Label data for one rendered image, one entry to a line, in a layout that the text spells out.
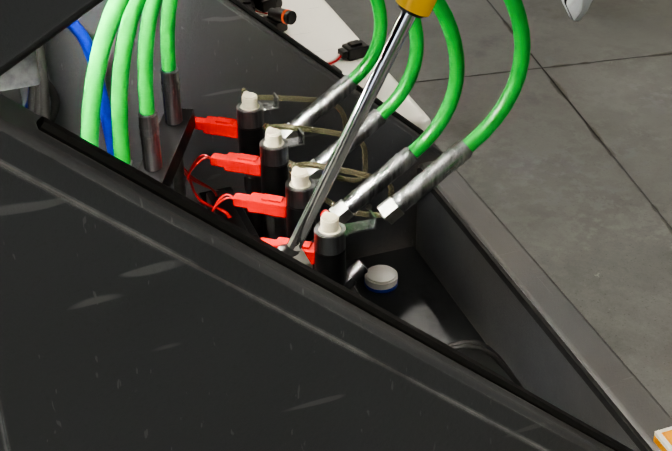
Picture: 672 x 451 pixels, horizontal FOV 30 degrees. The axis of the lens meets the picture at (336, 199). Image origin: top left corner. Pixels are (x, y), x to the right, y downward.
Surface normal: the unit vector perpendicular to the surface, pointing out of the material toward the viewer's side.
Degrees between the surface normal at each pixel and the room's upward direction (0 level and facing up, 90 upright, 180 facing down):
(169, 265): 90
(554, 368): 90
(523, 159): 0
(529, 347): 90
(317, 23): 0
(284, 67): 90
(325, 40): 0
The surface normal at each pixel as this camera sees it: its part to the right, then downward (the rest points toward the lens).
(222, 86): 0.34, 0.51
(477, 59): 0.00, -0.84
